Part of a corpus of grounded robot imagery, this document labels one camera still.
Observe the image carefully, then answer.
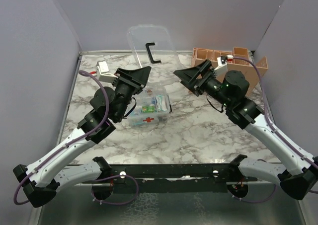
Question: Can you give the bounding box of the black mounting rail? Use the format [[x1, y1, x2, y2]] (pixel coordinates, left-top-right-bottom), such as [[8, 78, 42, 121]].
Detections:
[[97, 163, 257, 194]]

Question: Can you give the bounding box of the green medicine box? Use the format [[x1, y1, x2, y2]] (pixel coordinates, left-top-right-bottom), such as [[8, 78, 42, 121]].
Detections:
[[142, 105, 155, 113]]

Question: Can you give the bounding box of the clear plastic kit lid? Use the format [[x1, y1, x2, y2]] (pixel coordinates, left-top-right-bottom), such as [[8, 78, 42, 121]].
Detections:
[[127, 24, 182, 69]]

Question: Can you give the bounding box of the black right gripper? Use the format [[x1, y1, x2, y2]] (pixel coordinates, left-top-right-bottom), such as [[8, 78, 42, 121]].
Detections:
[[174, 60, 233, 108]]

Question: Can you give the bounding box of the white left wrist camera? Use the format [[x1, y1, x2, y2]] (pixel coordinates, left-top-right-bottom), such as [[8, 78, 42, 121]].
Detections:
[[96, 61, 118, 83]]

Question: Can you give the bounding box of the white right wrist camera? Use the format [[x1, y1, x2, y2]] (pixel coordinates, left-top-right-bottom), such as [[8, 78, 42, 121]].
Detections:
[[214, 55, 234, 77]]

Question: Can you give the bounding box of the clear plastic kit box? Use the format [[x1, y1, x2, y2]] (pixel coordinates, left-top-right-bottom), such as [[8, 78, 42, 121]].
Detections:
[[127, 83, 172, 127]]

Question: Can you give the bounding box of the clear bandage packet teal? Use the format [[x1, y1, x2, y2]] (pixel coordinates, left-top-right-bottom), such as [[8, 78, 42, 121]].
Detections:
[[155, 95, 167, 111]]

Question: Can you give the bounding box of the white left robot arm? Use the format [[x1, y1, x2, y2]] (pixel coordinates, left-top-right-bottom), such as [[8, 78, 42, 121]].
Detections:
[[13, 66, 152, 208]]

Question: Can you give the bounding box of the peach plastic organizer basket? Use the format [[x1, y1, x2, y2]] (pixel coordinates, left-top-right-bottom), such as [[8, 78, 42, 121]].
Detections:
[[191, 47, 268, 96]]

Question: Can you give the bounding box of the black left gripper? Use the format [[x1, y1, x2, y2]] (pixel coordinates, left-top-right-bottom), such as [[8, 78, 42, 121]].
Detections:
[[111, 67, 152, 122]]

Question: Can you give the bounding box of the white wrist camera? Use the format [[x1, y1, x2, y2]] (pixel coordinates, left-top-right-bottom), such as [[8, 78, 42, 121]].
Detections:
[[214, 55, 234, 77], [96, 61, 118, 83]]

